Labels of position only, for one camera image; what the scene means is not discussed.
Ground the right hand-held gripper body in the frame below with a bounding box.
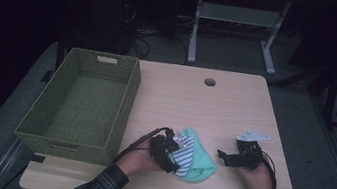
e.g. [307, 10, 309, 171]
[230, 128, 272, 175]

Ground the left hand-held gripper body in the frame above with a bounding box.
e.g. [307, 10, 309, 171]
[145, 124, 190, 174]

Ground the mint green striped garment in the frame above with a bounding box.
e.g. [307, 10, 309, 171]
[165, 124, 224, 187]

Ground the green woven basket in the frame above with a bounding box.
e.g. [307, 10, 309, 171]
[10, 40, 146, 169]

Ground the person's left hand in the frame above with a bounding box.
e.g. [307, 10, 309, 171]
[116, 135, 167, 182]

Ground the person's right hand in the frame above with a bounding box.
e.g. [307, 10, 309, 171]
[232, 154, 281, 189]

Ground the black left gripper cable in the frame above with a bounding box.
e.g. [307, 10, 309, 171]
[113, 120, 172, 172]

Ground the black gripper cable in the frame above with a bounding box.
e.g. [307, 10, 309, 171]
[255, 150, 283, 189]
[113, 120, 172, 172]

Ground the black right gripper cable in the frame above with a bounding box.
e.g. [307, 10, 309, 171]
[255, 150, 283, 189]

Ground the tangle of floor cables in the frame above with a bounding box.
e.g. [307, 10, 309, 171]
[114, 1, 197, 67]

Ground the black table bracket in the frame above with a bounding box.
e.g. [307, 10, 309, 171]
[26, 152, 47, 165]

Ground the white metal table frame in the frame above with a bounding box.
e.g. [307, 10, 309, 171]
[184, 0, 294, 78]

